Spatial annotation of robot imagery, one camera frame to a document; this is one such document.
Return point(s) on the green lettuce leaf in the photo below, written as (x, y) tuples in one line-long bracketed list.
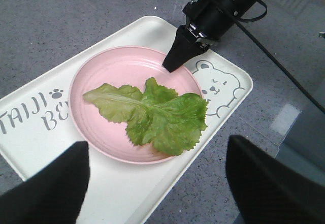
[(172, 123)]

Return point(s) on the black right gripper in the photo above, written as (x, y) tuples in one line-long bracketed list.
[(207, 18)]

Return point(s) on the pink round plate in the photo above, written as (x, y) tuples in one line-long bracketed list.
[(118, 66)]

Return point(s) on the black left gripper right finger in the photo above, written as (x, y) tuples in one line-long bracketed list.
[(267, 191)]

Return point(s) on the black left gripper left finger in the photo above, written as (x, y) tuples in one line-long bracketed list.
[(53, 195)]

